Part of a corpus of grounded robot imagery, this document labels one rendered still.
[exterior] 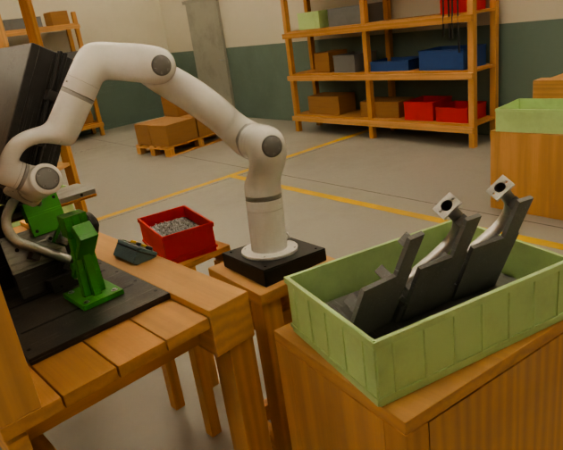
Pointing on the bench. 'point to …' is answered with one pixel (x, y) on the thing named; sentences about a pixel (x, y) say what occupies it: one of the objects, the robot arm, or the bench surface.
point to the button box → (130, 253)
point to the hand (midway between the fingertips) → (15, 197)
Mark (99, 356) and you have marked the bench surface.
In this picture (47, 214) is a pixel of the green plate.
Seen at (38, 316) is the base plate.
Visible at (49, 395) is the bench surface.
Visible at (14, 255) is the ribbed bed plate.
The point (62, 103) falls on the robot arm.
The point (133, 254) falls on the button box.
